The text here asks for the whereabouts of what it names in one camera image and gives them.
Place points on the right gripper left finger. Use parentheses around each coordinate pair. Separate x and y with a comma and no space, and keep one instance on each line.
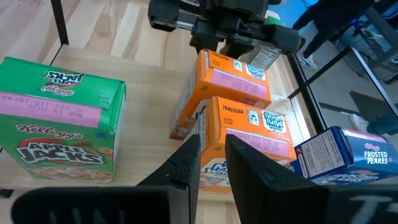
(174,193)

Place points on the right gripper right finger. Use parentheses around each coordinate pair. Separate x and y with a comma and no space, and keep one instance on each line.
(264,193)

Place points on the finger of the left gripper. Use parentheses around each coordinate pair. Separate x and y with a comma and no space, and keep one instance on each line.
(237,49)
(203,42)

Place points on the orange Mini Wheats cereal box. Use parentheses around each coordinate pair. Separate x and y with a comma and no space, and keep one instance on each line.
(230,77)
(248,121)

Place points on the blue Frosted Flakes cereal box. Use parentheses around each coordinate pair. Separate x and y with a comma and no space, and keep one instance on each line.
(342,155)

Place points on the green Apple Jacks cereal box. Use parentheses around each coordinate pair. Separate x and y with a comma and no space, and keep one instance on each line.
(62,124)
(264,58)

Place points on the person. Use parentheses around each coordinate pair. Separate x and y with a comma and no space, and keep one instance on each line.
(329,18)
(360,123)

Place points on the black metal table frame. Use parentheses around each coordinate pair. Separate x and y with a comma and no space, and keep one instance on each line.
(308,90)

